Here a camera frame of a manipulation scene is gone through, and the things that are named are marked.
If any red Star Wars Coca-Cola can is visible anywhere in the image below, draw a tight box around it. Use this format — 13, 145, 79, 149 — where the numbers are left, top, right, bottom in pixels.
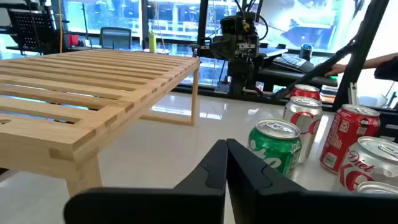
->
319, 103, 381, 174

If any yellow hanging cable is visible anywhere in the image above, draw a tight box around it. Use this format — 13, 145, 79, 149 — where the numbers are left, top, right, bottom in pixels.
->
58, 0, 64, 54

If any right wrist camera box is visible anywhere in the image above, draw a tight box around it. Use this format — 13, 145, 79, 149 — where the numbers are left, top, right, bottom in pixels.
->
220, 14, 249, 35

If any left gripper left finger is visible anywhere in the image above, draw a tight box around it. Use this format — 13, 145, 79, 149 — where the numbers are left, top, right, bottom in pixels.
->
63, 139, 229, 224

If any green Sprite can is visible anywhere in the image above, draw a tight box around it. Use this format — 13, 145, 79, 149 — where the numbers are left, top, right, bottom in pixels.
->
248, 118, 303, 180

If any black keyboard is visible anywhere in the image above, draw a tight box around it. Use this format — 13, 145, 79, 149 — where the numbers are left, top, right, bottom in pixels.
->
272, 55, 315, 74

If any dark desk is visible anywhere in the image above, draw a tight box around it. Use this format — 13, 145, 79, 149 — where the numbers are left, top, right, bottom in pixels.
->
257, 67, 339, 88

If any wooden slatted shelf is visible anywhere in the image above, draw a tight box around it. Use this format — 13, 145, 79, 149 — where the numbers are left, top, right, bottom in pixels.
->
0, 48, 201, 198

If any person's forearm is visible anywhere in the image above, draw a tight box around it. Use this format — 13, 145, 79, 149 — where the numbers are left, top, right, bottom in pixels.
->
345, 52, 398, 70

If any silver Diet Coke can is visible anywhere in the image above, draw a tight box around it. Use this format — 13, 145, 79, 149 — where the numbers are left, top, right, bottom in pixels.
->
337, 136, 398, 192
282, 95, 324, 165

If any green bottle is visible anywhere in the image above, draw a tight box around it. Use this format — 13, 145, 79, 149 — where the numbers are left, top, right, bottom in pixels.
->
148, 30, 157, 54

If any office chair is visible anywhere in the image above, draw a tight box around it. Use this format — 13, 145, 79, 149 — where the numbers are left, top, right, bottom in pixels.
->
98, 26, 133, 50

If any black cup with blue lid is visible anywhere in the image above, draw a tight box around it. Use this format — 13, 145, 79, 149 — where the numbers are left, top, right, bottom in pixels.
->
299, 42, 313, 62

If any person's hand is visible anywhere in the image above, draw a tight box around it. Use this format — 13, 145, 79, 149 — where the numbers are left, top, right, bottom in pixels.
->
324, 63, 348, 78

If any black pegboard rack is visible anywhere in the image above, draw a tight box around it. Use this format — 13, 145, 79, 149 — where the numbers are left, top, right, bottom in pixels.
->
7, 7, 58, 55

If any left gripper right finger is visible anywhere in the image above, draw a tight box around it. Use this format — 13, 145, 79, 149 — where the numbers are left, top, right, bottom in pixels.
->
226, 138, 398, 224

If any stack of books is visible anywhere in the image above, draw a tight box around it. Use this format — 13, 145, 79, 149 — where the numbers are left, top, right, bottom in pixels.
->
319, 84, 338, 103

